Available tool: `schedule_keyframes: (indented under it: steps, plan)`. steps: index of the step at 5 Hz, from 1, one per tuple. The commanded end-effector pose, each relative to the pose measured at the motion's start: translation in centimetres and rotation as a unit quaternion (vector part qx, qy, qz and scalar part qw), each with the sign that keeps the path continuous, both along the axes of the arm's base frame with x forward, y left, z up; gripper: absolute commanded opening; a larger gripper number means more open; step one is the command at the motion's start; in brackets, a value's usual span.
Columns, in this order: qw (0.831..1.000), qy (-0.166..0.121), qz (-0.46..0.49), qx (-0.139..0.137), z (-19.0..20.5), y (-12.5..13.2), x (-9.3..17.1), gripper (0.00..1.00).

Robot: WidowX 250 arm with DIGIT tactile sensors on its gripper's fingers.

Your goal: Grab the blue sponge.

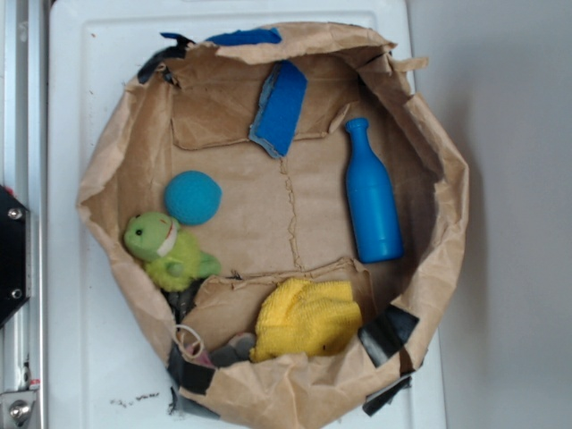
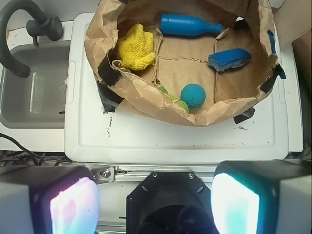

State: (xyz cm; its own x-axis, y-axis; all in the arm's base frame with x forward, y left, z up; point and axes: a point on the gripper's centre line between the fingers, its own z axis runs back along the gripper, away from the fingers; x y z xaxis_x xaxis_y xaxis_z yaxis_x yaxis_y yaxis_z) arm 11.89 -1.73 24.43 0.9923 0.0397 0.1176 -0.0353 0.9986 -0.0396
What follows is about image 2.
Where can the grey sink basin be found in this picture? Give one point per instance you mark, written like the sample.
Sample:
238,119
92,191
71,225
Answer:
38,101

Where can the brown paper bag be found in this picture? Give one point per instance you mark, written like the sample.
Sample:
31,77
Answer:
182,60

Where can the aluminium frame rail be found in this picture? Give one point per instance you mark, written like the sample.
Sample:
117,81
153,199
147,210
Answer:
138,172

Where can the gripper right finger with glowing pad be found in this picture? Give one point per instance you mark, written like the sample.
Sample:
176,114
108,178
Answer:
262,197

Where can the blue sponge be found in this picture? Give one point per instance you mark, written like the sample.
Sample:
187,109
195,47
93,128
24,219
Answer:
229,59

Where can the dark grey faucet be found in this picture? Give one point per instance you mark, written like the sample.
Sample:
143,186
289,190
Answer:
41,24

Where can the green toy under bag fold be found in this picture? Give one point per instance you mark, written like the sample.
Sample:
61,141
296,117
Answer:
174,99

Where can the teal ball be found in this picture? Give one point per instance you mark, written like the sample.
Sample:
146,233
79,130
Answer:
193,95

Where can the yellow cloth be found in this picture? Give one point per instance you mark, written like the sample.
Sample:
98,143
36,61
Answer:
136,49

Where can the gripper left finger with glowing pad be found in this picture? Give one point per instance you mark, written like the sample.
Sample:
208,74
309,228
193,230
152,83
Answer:
48,200

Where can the blue plastic bottle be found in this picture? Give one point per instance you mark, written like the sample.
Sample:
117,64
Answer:
183,25

